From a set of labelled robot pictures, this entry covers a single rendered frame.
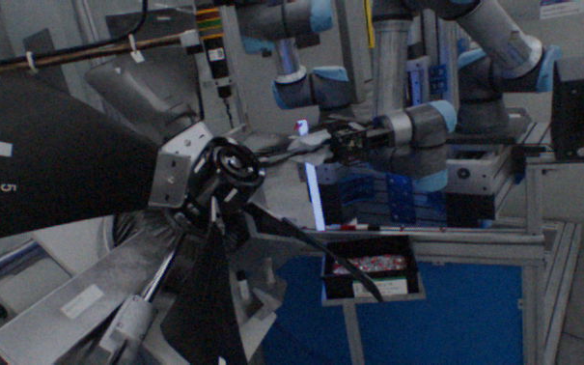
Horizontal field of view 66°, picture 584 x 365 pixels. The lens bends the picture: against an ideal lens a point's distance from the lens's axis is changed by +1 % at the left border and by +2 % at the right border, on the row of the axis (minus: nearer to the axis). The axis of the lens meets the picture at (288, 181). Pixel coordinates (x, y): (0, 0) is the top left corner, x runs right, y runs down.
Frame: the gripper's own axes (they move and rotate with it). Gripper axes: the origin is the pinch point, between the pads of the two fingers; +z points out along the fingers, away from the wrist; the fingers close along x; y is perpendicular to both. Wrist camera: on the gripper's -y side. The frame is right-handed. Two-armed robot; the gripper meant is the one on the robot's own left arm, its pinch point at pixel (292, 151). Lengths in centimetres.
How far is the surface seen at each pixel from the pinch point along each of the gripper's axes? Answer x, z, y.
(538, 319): 54, -51, 15
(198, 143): -8.3, 18.6, 5.7
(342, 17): 46, -260, -631
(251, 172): -3.9, 11.2, 14.7
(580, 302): 124, -131, -42
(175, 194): -3.5, 24.5, 15.1
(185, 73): -18.7, 17.4, -7.8
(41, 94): -24.0, 37.2, 18.0
